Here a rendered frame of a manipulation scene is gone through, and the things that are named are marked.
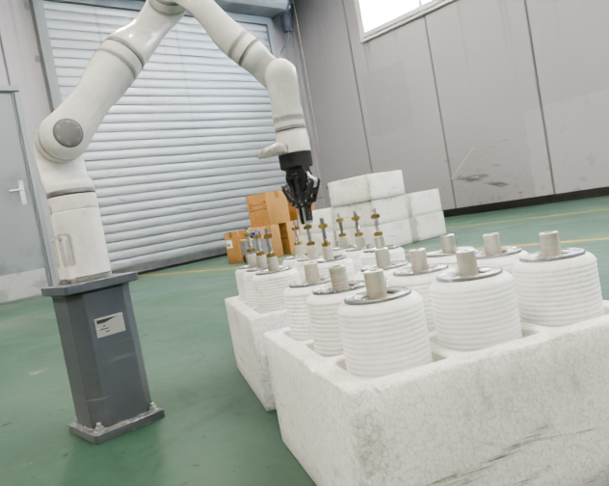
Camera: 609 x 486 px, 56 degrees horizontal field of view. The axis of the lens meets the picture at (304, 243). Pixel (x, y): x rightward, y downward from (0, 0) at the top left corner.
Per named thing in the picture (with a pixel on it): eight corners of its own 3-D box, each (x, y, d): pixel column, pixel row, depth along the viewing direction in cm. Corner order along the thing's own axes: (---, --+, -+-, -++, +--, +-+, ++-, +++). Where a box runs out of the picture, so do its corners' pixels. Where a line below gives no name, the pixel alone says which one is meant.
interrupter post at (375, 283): (372, 303, 62) (367, 273, 62) (363, 300, 64) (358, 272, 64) (392, 298, 62) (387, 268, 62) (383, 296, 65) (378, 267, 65)
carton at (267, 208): (290, 221, 530) (284, 189, 529) (271, 225, 514) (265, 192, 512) (270, 225, 552) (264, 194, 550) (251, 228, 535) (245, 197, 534)
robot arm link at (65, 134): (111, 32, 114) (96, 48, 122) (32, 135, 104) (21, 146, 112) (148, 64, 119) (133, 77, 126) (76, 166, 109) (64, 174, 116)
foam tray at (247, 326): (267, 413, 107) (250, 319, 106) (236, 367, 145) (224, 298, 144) (450, 364, 117) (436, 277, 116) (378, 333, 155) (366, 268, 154)
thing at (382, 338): (383, 484, 58) (354, 310, 57) (350, 451, 67) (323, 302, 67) (464, 457, 61) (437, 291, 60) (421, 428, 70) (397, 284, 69)
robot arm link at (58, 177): (25, 122, 114) (42, 207, 115) (36, 111, 106) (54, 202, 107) (73, 121, 120) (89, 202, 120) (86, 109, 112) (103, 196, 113)
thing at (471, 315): (482, 450, 62) (455, 286, 61) (437, 423, 71) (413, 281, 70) (555, 426, 64) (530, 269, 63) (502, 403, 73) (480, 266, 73)
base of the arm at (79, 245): (73, 283, 108) (56, 195, 107) (57, 285, 115) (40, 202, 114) (119, 274, 114) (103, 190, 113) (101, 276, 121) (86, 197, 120)
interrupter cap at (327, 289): (323, 299, 70) (322, 294, 70) (305, 294, 77) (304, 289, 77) (379, 286, 72) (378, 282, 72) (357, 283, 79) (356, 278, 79)
